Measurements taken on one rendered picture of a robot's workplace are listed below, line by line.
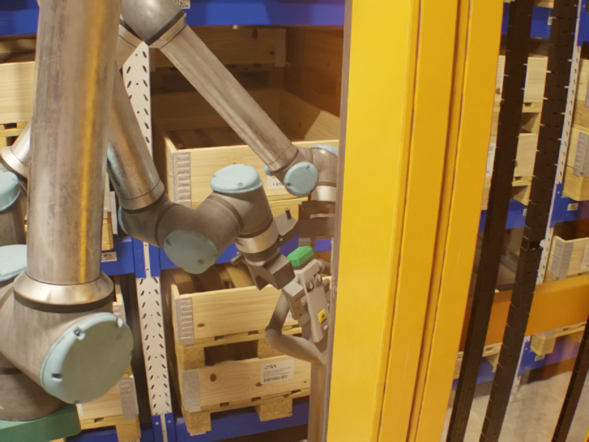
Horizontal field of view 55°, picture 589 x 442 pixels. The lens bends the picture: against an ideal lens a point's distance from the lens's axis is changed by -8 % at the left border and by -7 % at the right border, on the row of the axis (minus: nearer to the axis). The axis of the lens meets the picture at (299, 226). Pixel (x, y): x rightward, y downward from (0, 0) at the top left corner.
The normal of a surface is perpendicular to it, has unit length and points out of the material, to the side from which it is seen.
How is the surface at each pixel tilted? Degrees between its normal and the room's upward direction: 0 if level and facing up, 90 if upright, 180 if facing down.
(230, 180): 19
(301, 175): 94
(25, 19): 90
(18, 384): 70
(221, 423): 90
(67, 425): 90
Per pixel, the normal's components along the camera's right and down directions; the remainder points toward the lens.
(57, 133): 0.07, 0.25
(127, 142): 0.64, 0.39
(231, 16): 0.33, 0.36
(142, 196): 0.39, 0.52
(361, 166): -0.94, 0.10
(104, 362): 0.79, 0.32
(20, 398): 0.33, 0.03
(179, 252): -0.48, 0.66
